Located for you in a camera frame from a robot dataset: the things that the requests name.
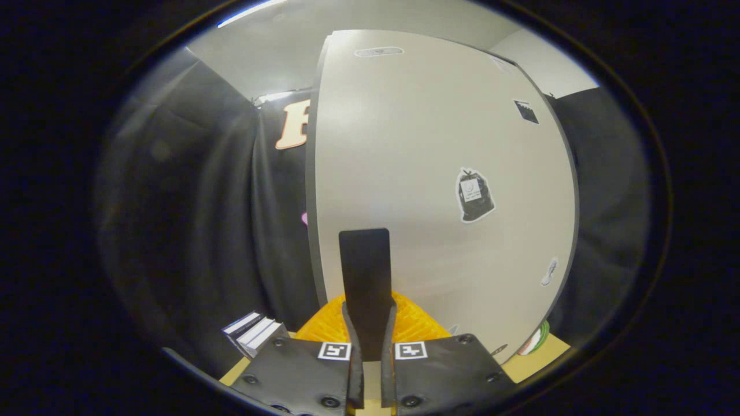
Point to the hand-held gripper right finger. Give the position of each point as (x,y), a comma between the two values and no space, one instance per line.
(378,271)

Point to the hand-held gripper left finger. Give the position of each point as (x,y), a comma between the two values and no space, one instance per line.
(352,271)

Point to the grey shoe cabinet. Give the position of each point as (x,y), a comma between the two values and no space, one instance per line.
(311,190)

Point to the white shoe cabinet door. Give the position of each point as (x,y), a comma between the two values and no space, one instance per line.
(416,144)

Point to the white cover book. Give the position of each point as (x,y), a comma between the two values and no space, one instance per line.
(263,335)

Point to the blue cover book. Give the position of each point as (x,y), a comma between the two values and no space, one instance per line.
(238,327)

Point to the green and red object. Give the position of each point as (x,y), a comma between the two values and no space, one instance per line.
(536,341)

